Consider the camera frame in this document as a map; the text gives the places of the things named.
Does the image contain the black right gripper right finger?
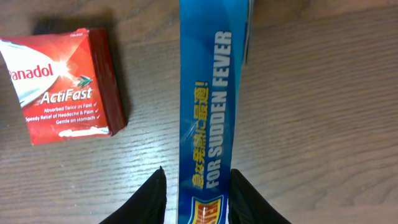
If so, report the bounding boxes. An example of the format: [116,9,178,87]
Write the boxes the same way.
[228,169,291,224]

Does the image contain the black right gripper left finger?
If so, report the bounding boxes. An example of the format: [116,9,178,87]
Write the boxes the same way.
[100,167,167,224]

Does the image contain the red Panadol ActiFast box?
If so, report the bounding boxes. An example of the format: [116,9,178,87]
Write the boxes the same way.
[1,28,127,145]

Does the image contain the blue KoolFever box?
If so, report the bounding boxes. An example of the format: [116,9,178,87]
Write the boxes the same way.
[177,0,254,223]

